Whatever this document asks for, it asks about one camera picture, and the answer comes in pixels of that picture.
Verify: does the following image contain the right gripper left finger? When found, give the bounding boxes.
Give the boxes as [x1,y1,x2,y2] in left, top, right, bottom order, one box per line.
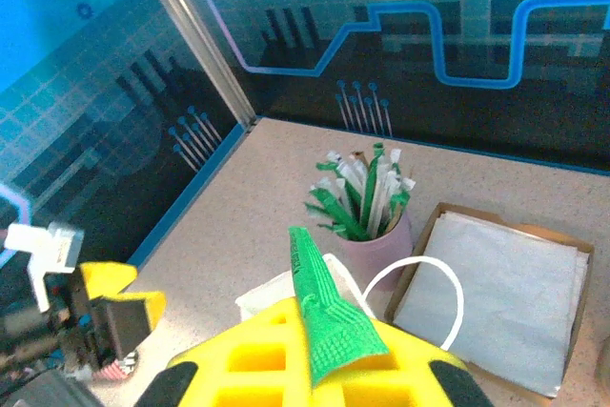
[135,295,314,407]

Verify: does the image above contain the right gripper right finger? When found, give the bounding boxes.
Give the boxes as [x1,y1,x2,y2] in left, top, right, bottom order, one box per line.
[342,320,492,407]

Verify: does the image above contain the white printed paper bag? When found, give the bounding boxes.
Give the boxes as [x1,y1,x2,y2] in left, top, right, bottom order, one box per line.
[235,254,466,354]

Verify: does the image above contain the red striped paper package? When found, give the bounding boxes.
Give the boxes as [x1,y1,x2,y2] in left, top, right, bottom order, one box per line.
[92,348,140,382]

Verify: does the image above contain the white napkin stack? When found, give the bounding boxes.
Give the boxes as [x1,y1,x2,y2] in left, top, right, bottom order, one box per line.
[393,218,592,398]

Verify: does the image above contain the pink straw holder cup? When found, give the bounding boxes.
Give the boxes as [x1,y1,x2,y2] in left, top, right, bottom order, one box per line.
[335,209,415,292]

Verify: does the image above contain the stack of white napkins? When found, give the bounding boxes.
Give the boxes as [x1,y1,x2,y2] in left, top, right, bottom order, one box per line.
[383,201,597,401]

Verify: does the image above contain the aluminium frame post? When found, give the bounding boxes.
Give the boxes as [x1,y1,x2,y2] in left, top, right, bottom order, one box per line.
[127,0,258,128]

